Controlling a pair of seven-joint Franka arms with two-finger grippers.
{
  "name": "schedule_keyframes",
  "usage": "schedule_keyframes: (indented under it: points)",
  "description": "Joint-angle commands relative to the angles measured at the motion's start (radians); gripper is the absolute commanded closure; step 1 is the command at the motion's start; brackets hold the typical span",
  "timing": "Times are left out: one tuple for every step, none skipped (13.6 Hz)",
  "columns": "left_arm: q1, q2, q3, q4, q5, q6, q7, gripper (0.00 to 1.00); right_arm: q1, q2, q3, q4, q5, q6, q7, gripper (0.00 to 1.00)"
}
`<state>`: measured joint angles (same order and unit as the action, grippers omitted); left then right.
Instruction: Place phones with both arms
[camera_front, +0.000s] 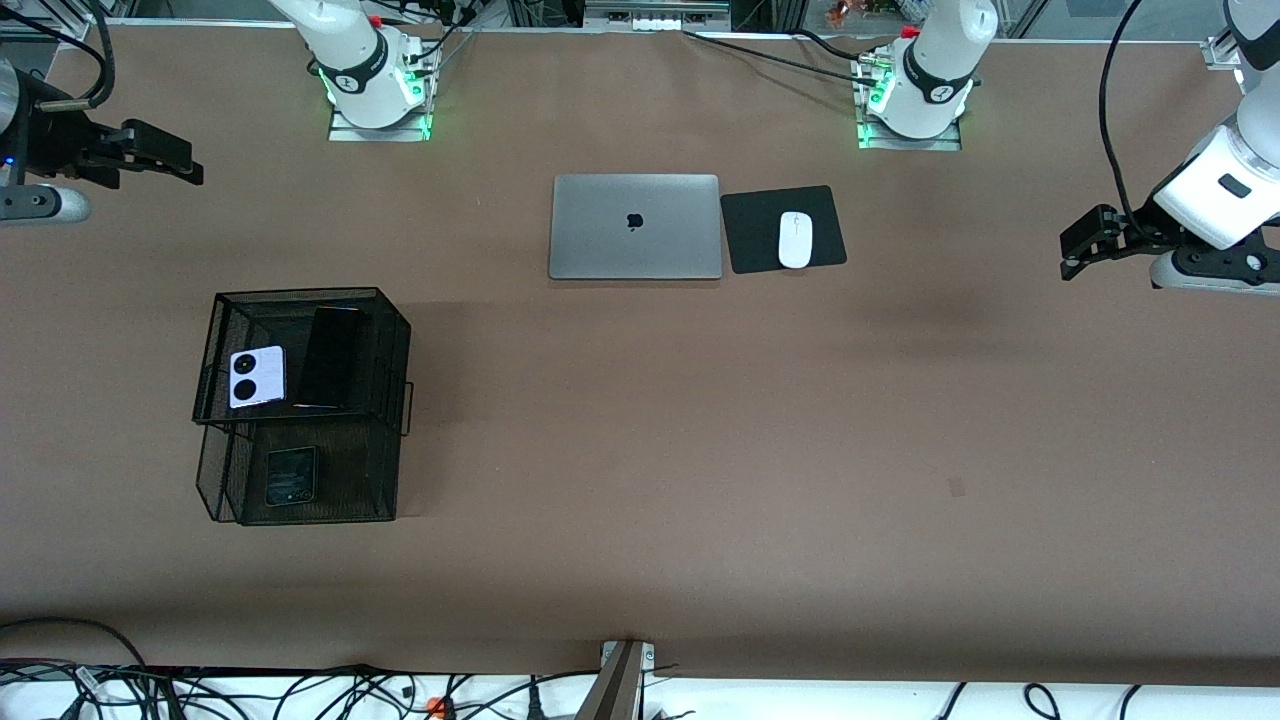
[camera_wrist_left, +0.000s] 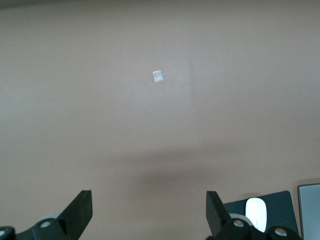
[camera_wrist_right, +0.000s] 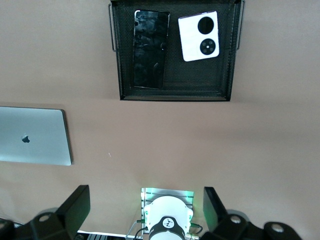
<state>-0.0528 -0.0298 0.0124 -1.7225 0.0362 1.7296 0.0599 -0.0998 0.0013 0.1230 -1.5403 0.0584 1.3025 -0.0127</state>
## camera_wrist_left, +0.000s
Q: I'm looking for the black mouse pad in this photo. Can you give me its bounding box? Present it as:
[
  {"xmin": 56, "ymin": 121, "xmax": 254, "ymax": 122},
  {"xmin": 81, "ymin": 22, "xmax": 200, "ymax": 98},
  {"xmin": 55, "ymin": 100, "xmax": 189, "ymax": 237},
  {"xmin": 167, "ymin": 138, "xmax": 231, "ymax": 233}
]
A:
[{"xmin": 223, "ymin": 190, "xmax": 300, "ymax": 240}]

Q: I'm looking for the white computer mouse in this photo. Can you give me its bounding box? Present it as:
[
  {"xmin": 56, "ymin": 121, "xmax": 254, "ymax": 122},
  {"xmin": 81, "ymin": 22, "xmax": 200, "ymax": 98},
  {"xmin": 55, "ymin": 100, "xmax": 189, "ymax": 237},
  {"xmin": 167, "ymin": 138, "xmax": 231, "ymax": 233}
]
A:
[{"xmin": 245, "ymin": 197, "xmax": 268, "ymax": 233}]

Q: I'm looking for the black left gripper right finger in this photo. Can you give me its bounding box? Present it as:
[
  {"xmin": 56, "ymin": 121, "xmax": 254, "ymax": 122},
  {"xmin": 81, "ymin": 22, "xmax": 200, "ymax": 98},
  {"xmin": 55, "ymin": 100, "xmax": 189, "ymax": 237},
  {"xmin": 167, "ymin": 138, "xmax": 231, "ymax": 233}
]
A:
[{"xmin": 205, "ymin": 190, "xmax": 268, "ymax": 240}]

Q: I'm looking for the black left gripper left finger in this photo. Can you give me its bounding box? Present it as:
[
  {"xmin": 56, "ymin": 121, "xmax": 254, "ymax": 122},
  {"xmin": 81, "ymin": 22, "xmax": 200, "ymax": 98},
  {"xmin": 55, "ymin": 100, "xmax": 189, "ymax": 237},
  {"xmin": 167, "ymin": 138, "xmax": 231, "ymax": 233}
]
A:
[{"xmin": 14, "ymin": 189, "xmax": 94, "ymax": 240}]

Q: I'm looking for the silver closed laptop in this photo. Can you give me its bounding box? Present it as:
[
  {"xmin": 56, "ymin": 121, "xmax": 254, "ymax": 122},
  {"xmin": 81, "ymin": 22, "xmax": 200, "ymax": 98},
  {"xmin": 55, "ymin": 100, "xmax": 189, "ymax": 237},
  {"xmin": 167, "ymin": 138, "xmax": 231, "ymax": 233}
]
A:
[{"xmin": 296, "ymin": 183, "xmax": 320, "ymax": 240}]

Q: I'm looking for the small clear tape patch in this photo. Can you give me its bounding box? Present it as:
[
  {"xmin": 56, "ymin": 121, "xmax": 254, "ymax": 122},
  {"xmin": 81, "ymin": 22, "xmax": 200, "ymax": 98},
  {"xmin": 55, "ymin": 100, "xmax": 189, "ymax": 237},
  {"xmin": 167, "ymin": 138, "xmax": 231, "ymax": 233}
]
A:
[{"xmin": 152, "ymin": 70, "xmax": 164, "ymax": 84}]

